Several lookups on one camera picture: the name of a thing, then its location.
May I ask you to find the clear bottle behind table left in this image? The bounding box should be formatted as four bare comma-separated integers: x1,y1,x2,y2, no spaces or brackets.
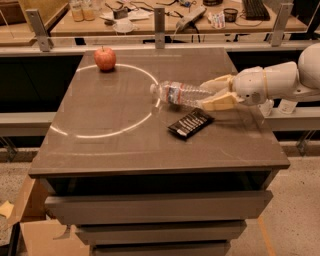
259,99,274,117

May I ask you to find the middle grey drawer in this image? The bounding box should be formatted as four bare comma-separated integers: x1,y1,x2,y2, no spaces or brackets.
76,220,246,245

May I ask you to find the yellow paper scrap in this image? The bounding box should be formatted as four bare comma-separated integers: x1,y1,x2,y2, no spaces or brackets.
0,201,14,219

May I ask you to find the clear bottle behind table right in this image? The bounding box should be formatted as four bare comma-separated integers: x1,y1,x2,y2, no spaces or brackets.
278,99,297,114

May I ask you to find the right metal bracket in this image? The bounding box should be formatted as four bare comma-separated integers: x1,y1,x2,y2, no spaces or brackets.
269,2,293,47

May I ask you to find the wooden back desk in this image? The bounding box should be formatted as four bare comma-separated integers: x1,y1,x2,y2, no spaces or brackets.
49,0,308,38

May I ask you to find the middle metal bracket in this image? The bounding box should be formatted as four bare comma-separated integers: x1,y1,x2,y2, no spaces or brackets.
154,7,165,49

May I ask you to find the amber jar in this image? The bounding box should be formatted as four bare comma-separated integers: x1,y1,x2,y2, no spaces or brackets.
81,0,95,21
69,0,84,22

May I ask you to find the cardboard box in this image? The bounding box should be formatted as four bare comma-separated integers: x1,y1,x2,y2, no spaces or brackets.
8,176,90,256

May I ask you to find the clear bottle behind table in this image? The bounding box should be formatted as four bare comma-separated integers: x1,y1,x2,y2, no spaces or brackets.
259,99,274,117
278,99,297,114

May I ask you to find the grey drawer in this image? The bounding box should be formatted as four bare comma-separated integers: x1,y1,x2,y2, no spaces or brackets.
90,241,230,256
45,191,272,225
76,220,246,245

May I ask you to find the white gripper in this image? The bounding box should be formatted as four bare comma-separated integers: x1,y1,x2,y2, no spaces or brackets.
200,67,267,111

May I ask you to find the amber jar right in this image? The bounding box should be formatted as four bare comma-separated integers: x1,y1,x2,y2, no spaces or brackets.
81,0,95,21

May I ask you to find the metal bracket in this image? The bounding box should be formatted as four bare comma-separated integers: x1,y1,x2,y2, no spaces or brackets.
269,2,293,47
26,9,53,52
154,7,165,49

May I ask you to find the top grey drawer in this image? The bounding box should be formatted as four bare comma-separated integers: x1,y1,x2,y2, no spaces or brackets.
45,191,272,225

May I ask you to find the clear plastic water bottle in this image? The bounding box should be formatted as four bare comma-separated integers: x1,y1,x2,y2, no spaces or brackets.
150,81,214,108

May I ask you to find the white power strip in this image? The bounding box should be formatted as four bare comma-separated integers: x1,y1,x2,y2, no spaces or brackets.
176,6,206,31

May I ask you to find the grey drawer cabinet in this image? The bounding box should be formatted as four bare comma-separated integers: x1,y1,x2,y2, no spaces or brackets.
28,47,292,256

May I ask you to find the black round container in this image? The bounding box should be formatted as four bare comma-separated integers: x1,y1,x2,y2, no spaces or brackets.
223,8,238,23

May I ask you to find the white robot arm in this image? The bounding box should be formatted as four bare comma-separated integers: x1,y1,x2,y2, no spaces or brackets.
198,43,320,111

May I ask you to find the small patterned box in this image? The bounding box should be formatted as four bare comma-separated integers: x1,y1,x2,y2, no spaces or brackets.
208,12,225,29

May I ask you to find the amber jar left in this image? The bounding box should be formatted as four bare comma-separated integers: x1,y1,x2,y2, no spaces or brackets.
69,0,84,22

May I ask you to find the bottom grey drawer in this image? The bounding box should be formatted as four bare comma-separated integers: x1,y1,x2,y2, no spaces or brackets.
90,241,230,256

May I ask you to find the black rxbar chocolate wrapper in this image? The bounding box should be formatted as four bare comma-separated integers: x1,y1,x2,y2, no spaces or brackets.
168,108,214,139

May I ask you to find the white round plate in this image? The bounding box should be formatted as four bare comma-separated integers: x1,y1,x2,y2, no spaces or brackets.
113,21,135,34

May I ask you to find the black keyboard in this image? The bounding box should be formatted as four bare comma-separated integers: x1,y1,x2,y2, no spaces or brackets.
242,0,270,21

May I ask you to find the red apple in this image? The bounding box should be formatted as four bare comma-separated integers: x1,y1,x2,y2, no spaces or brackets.
94,46,116,71

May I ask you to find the left metal bracket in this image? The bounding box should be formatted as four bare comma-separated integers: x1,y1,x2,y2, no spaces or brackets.
26,9,53,52

